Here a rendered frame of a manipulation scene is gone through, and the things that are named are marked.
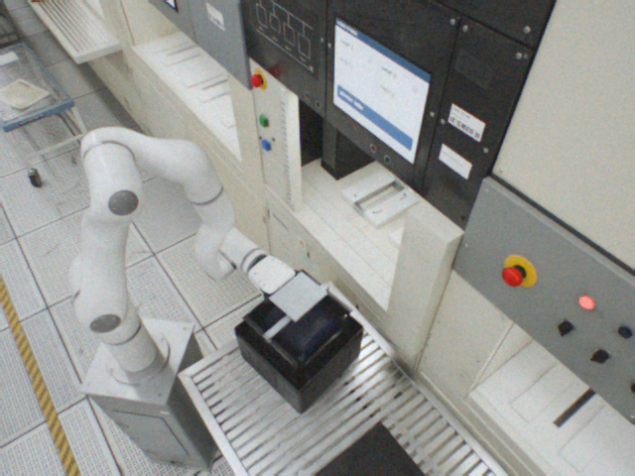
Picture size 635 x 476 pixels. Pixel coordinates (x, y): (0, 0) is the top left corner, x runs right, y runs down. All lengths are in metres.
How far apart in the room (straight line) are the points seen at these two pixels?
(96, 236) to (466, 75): 0.83
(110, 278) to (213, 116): 1.23
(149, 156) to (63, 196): 2.39
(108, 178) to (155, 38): 2.01
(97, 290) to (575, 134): 1.03
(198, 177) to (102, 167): 0.20
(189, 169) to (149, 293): 1.72
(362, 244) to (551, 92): 1.00
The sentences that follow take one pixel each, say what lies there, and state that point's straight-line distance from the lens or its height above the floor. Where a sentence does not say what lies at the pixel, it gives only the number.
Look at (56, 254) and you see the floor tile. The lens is 3.15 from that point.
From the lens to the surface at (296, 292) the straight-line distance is 1.27.
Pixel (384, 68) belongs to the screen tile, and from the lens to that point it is 1.05.
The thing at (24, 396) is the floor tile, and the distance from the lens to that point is 2.71.
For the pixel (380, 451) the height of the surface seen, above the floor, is 0.86.
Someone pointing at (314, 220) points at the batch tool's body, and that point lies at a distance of 1.75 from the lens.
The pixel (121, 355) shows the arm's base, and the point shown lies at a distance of 1.54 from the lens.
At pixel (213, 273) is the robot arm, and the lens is 1.34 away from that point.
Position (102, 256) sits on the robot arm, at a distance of 1.21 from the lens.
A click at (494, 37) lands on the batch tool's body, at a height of 1.79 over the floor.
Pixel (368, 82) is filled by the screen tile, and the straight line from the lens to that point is 1.10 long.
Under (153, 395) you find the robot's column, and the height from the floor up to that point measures 0.76.
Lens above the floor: 2.17
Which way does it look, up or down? 51 degrees down
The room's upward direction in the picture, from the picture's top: 1 degrees counter-clockwise
